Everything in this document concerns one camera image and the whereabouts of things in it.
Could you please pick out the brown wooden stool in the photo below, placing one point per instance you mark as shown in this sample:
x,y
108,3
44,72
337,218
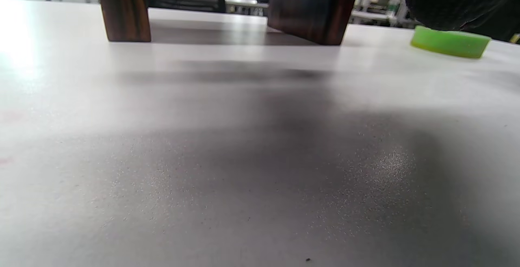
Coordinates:
x,y
126,7

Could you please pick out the green round sponge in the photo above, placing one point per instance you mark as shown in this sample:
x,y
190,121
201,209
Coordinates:
x,y
451,43

